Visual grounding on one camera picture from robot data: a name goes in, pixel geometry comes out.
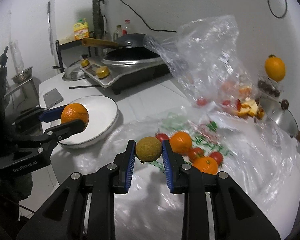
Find black metal rack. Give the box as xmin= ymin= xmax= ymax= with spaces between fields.
xmin=52 ymin=32 xmax=95 ymax=73

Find black chopstick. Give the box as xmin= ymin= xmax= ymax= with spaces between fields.
xmin=69 ymin=85 xmax=101 ymax=89

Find small steel pot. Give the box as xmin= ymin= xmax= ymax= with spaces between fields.
xmin=258 ymin=98 xmax=300 ymax=143

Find dark oil bottle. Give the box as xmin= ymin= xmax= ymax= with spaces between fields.
xmin=113 ymin=25 xmax=122 ymax=41

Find black wok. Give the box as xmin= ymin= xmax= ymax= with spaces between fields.
xmin=81 ymin=34 xmax=146 ymax=49

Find orange mandarin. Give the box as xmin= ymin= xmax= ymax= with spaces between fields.
xmin=170 ymin=131 xmax=192 ymax=155
xmin=61 ymin=103 xmax=89 ymax=128
xmin=192 ymin=157 xmax=218 ymax=175

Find red cherry tomato left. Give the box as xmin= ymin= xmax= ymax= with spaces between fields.
xmin=155 ymin=133 xmax=170 ymax=142

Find orange peel scraps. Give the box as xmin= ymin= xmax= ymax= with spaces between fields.
xmin=236 ymin=100 xmax=264 ymax=120

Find flat printed plastic bag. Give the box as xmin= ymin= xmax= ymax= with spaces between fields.
xmin=51 ymin=106 xmax=300 ymax=239

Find green-brown longan fruit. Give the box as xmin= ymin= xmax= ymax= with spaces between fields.
xmin=135 ymin=137 xmax=162 ymax=162

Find large orange on jar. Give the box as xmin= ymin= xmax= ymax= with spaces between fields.
xmin=264 ymin=54 xmax=286 ymax=82

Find red-capped sauce bottle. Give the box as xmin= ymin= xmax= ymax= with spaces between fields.
xmin=122 ymin=20 xmax=131 ymax=35

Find clear container of grapes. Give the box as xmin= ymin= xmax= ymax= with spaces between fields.
xmin=257 ymin=74 xmax=284 ymax=100

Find black umbrella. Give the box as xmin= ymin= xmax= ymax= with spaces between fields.
xmin=92 ymin=0 xmax=105 ymax=39

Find red cherry tomato right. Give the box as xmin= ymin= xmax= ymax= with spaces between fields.
xmin=209 ymin=152 xmax=223 ymax=166

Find orange mandarin top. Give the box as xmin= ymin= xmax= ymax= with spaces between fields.
xmin=170 ymin=131 xmax=192 ymax=155

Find steel bowl on stand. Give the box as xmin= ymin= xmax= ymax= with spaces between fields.
xmin=12 ymin=67 xmax=33 ymax=84

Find white ceramic plate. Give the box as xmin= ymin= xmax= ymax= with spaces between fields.
xmin=59 ymin=95 xmax=119 ymax=148

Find yellow detergent bottle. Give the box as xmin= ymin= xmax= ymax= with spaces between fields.
xmin=73 ymin=18 xmax=90 ymax=40

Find red cherry tomato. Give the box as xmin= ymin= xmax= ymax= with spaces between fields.
xmin=187 ymin=147 xmax=204 ymax=163
xmin=209 ymin=152 xmax=223 ymax=166
xmin=155 ymin=133 xmax=170 ymax=142

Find steel pot lid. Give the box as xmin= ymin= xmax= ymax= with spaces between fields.
xmin=62 ymin=60 xmax=88 ymax=82

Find black cooker power cable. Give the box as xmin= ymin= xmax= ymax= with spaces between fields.
xmin=115 ymin=0 xmax=177 ymax=34

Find grey phone on table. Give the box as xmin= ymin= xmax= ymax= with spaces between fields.
xmin=43 ymin=88 xmax=64 ymax=109

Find upright clear plastic bag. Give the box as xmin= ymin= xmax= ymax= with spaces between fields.
xmin=143 ymin=15 xmax=256 ymax=116

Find red cherry tomato middle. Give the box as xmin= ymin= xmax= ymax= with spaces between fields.
xmin=187 ymin=147 xmax=204 ymax=163

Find steel induction cooker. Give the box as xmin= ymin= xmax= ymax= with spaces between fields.
xmin=80 ymin=47 xmax=170 ymax=94

